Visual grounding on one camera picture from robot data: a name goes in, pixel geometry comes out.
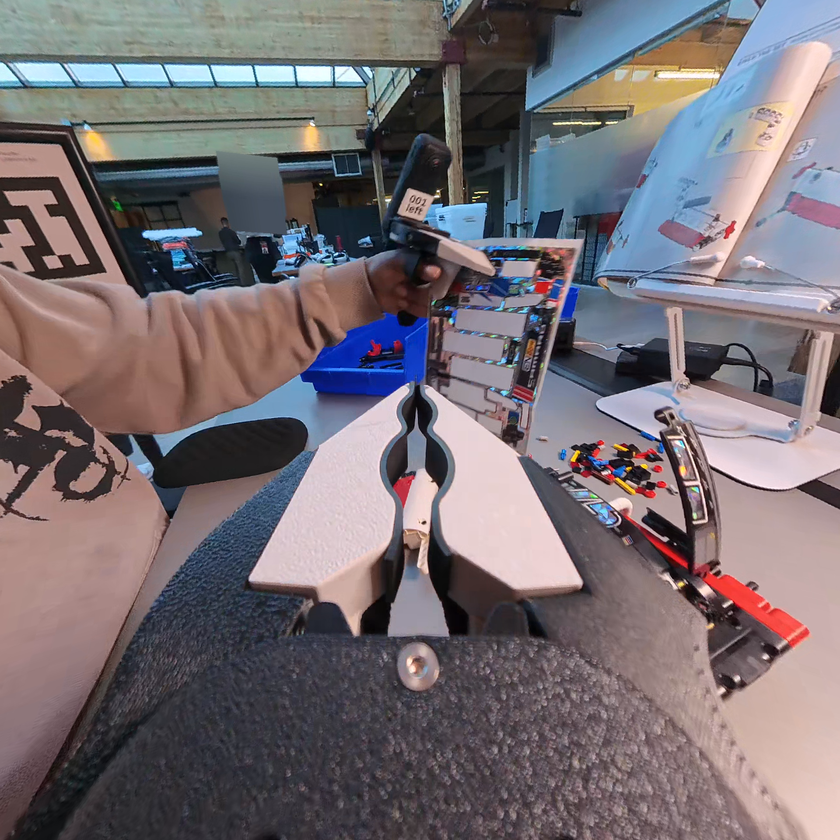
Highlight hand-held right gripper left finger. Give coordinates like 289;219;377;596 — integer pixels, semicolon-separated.
248;384;421;635

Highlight printed task sheet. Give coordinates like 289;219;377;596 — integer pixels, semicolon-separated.
735;0;840;67

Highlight person's left hand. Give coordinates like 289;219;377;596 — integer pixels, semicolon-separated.
364;248;444;327

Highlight lego race car model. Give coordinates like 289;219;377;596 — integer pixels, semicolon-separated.
545;407;811;700

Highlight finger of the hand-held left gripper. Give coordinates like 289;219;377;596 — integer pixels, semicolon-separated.
432;234;498;279

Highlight holographic sticker sheet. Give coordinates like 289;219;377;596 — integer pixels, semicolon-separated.
425;238;585;454

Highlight lego instruction booklet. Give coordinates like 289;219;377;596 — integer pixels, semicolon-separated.
594;41;840;290

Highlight black framed marker sign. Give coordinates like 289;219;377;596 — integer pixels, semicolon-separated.
0;121;147;296

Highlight black power adapter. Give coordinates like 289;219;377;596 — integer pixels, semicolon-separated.
616;338;729;380

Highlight white storage boxes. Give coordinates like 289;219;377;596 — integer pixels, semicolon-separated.
436;202;490;240

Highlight white book stand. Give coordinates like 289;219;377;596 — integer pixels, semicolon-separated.
596;252;840;492

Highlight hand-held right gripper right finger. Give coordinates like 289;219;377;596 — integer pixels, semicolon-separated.
420;386;585;635

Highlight person's left forearm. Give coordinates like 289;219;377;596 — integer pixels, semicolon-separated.
0;258;385;435

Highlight pile of small lego pieces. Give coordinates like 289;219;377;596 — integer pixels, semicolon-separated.
558;438;680;498

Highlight red white lego panel assembly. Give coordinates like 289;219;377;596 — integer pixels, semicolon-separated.
392;469;439;572

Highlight black cable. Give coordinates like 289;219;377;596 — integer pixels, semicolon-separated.
725;341;775;395

